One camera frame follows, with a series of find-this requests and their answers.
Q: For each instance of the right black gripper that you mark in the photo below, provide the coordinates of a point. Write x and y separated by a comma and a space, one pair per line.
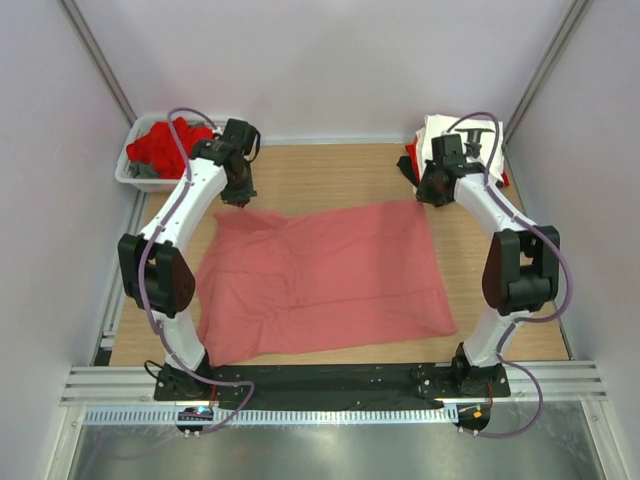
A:
423, 194

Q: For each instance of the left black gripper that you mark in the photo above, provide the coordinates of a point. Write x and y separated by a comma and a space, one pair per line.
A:
242, 197

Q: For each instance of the pink t shirt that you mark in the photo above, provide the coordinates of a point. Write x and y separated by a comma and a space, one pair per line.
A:
270, 283

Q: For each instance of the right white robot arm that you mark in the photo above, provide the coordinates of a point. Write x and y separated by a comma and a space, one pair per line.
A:
521, 272

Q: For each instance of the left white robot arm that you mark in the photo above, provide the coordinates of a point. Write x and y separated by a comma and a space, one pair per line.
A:
154, 271

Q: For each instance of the black folded t shirt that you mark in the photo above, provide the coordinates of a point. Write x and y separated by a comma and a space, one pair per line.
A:
409, 170

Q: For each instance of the red folded t shirt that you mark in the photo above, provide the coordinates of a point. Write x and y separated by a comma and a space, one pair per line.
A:
410, 150

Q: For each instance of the white folded printed t shirt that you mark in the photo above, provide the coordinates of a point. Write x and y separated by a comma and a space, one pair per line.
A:
477, 137

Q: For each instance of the red crumpled t shirt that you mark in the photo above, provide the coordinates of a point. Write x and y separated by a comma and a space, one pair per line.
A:
155, 147

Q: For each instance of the white plastic basket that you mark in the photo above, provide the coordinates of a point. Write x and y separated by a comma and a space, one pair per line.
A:
123, 172

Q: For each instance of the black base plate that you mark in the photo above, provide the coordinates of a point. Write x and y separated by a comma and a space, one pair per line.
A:
356, 387

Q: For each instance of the grey cable duct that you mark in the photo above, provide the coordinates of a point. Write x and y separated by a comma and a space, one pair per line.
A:
196, 415

